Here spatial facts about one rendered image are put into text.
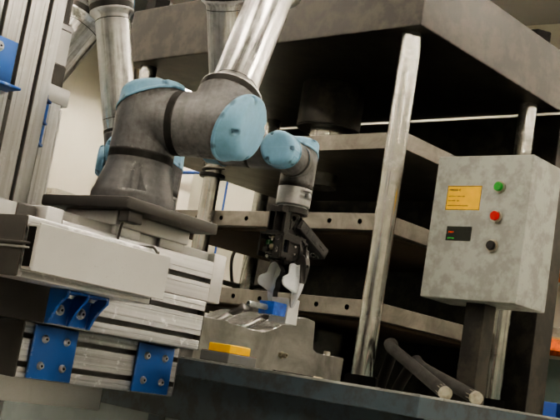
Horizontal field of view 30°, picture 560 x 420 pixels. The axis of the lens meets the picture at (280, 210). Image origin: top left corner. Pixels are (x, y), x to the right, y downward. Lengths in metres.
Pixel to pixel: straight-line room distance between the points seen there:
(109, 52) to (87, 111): 9.83
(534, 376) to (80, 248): 2.23
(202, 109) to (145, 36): 2.03
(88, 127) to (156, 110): 10.29
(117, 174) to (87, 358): 0.32
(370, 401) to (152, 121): 0.61
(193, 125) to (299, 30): 1.50
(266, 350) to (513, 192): 0.85
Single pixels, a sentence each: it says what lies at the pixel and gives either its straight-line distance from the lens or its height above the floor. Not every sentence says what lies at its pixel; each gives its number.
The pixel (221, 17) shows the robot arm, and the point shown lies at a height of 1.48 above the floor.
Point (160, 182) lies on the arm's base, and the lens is 1.82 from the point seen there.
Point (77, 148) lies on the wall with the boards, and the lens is 11.99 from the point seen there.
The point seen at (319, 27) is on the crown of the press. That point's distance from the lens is 3.21.
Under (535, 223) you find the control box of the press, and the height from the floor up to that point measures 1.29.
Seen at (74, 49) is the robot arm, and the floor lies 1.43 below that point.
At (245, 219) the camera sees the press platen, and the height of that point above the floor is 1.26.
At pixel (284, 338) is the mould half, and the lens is 2.41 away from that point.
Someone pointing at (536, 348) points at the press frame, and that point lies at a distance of 3.52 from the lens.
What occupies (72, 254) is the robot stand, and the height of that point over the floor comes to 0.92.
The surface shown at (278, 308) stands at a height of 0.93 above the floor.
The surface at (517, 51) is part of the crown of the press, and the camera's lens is 3.41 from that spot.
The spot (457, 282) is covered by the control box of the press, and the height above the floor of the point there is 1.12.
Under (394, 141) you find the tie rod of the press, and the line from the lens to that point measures 2.93.
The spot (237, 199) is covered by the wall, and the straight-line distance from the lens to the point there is 11.12.
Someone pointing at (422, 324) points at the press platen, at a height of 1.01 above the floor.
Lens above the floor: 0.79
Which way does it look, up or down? 9 degrees up
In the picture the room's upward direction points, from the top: 9 degrees clockwise
